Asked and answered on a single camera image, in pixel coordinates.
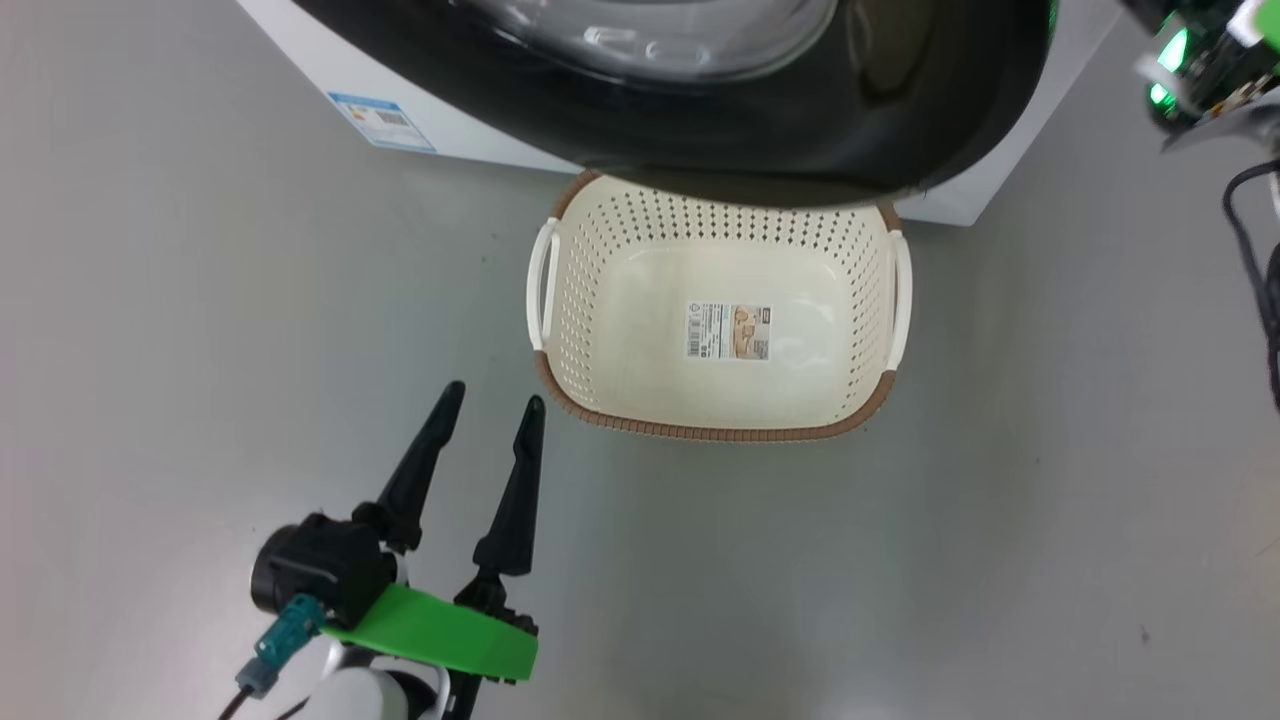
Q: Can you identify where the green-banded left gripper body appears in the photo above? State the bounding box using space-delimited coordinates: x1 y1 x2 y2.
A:
320 576 541 687

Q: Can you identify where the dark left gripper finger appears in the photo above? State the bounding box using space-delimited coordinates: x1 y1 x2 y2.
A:
352 381 467 554
473 395 547 579

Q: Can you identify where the green-lit right gripper body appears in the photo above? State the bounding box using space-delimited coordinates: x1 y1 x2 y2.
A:
1125 0 1280 126

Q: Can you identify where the black round glass washer door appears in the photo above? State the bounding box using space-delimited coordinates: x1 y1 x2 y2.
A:
290 0 1059 209

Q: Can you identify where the white front-load washing machine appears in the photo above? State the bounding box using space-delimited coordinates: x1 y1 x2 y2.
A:
235 0 1121 227

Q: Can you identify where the cream perforated laundry basket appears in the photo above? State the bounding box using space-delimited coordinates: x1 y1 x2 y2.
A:
526 170 913 443

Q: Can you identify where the paper label in basket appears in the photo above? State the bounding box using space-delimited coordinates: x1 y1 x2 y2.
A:
684 301 773 363

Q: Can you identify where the blue energy label sticker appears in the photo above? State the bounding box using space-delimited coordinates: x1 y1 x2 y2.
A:
327 91 438 154

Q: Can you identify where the teal plug camera cable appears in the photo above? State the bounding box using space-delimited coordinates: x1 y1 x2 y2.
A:
218 593 327 720

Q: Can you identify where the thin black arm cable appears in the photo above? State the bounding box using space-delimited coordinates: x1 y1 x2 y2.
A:
1222 160 1280 413

